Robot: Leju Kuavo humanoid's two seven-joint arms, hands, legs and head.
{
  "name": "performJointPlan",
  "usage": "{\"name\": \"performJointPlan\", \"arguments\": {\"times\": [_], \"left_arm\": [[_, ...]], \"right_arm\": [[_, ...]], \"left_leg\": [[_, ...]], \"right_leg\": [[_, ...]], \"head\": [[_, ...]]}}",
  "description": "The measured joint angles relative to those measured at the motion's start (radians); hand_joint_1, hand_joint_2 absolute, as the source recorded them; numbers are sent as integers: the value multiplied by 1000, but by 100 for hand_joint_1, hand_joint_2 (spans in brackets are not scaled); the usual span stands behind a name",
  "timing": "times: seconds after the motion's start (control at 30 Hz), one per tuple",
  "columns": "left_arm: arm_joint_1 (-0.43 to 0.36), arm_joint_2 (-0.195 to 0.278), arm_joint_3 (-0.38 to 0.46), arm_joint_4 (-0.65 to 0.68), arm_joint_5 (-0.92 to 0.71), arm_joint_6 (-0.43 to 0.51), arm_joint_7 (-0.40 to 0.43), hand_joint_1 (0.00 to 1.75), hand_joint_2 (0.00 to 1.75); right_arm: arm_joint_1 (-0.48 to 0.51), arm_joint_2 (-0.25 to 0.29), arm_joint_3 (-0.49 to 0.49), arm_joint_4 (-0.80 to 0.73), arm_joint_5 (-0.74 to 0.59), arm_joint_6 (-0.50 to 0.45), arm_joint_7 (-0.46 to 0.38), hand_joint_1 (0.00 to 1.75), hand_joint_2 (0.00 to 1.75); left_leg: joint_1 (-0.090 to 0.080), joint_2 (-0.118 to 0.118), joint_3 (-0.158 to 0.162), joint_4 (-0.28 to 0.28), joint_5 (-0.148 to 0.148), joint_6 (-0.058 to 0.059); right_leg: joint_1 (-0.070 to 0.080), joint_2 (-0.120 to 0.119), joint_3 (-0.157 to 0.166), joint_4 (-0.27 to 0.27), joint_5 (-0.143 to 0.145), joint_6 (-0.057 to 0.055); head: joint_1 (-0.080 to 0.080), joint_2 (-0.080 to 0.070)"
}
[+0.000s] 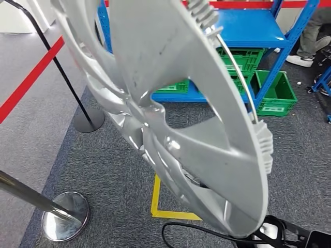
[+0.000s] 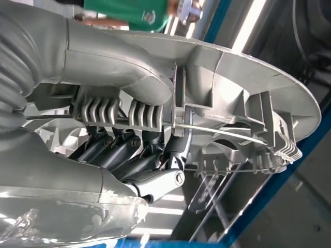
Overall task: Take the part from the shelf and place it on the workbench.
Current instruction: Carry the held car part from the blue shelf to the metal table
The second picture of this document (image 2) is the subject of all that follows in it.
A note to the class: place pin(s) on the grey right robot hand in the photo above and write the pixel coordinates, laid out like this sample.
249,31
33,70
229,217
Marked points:
51,171

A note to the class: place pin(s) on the person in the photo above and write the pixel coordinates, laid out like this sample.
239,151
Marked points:
124,12

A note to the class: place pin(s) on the ceiling light strip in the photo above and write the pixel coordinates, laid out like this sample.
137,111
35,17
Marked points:
248,24

